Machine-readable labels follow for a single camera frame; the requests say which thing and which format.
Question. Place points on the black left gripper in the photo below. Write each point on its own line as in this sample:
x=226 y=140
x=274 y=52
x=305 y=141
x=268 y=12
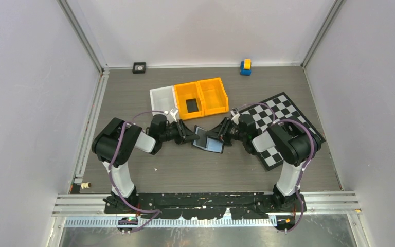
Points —
x=184 y=133

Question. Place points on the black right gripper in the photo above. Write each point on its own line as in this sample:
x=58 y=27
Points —
x=219 y=131

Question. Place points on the dark grey credit card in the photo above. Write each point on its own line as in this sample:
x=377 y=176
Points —
x=192 y=105

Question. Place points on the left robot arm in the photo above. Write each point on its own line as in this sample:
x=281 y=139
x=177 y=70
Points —
x=115 y=143

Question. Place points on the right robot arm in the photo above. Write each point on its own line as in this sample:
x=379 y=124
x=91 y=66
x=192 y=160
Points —
x=293 y=141

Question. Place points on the orange plastic bin right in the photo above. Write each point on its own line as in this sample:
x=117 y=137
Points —
x=214 y=95

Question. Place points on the orange plastic bin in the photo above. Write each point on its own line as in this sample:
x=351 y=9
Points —
x=214 y=95
x=186 y=91

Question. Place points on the white plastic bin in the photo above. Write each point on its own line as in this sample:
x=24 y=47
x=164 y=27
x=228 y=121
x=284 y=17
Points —
x=163 y=98

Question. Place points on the orange plastic bin left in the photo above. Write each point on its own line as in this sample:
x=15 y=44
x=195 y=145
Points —
x=186 y=91

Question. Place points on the black white checkerboard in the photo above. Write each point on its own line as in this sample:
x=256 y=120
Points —
x=277 y=107

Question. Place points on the blue toy car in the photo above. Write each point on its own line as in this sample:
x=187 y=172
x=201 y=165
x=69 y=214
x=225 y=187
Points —
x=243 y=70

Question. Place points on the yellow toy block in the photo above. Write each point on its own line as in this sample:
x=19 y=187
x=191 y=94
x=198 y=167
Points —
x=247 y=64

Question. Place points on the small black square box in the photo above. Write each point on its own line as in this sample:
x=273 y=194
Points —
x=139 y=68

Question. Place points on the small beige plastic piece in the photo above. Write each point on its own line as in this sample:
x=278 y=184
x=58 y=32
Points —
x=85 y=185

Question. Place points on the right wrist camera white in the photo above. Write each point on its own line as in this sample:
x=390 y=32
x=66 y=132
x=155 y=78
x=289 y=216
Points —
x=235 y=116

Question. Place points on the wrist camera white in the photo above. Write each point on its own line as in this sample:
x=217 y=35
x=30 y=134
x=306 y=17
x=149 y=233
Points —
x=235 y=116
x=173 y=115

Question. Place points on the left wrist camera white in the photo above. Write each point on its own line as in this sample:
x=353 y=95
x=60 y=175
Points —
x=173 y=115

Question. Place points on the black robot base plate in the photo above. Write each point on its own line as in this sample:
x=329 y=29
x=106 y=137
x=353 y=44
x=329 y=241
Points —
x=203 y=205

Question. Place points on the aluminium frame rail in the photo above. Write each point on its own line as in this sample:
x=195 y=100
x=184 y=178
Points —
x=87 y=210

